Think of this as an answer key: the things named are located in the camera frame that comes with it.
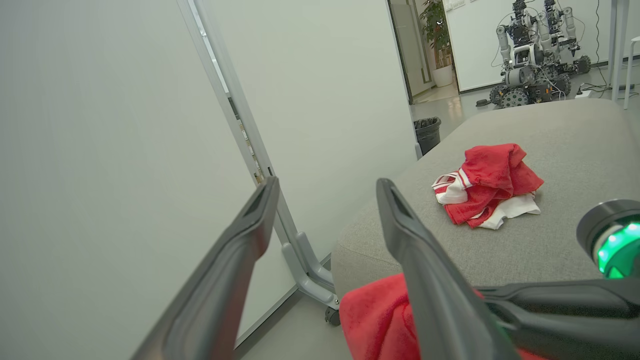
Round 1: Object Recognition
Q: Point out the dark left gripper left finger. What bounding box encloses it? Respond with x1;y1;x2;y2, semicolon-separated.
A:
131;175;281;360

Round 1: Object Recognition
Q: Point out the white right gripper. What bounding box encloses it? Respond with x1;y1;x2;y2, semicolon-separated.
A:
474;199;640;360

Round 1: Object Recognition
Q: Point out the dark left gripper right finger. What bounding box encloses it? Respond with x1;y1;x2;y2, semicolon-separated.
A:
375;177;522;360

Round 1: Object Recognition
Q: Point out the red fleece garment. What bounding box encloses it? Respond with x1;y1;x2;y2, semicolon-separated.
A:
338;272;551;360

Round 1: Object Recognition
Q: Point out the red white striped jersey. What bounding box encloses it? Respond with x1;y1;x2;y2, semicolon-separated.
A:
431;143;545;231

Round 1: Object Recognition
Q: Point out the grey fabric sofa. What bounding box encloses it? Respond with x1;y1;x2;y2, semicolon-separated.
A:
330;97;640;301

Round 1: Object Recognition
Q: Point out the short grey partition foot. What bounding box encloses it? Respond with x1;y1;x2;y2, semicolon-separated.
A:
295;230;335;289
281;241;341;311

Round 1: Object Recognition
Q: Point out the black trash bin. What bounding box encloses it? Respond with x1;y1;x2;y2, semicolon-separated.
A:
413;116;442;156

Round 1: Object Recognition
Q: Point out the white plant pot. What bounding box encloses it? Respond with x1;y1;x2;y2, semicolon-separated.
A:
432;63;455;88

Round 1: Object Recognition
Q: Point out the grey wheeled robot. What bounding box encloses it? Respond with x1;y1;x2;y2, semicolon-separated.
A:
489;0;573;109
542;0;592;76

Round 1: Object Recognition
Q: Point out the dark glass door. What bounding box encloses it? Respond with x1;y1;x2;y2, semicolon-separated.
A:
387;0;437;104

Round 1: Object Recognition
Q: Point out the green potted plant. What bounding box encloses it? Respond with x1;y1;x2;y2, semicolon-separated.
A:
419;0;453;68

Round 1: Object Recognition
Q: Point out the white stool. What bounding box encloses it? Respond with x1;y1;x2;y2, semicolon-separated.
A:
622;35;640;110

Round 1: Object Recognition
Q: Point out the white table leg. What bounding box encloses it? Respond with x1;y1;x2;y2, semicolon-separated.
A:
607;0;632;103

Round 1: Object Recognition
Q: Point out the grey partition post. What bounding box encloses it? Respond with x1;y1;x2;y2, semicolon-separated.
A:
176;0;301;241

